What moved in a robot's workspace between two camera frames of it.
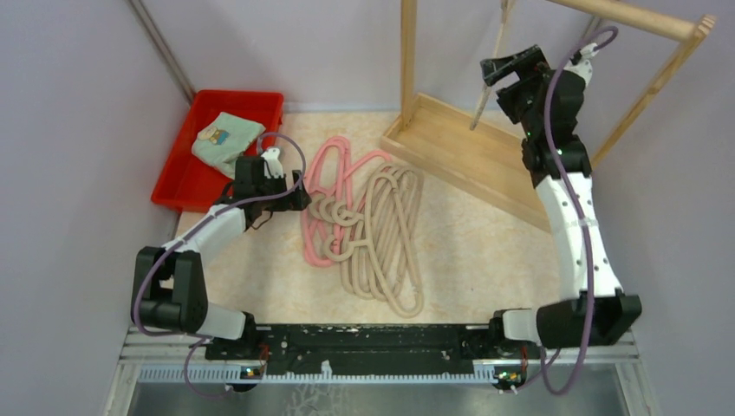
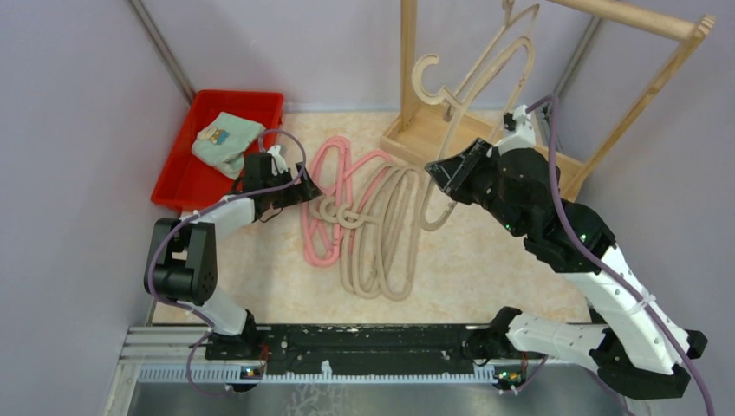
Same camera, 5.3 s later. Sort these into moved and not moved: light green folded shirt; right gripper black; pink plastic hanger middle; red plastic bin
Moved: right gripper black
Not moved: light green folded shirt; red plastic bin; pink plastic hanger middle
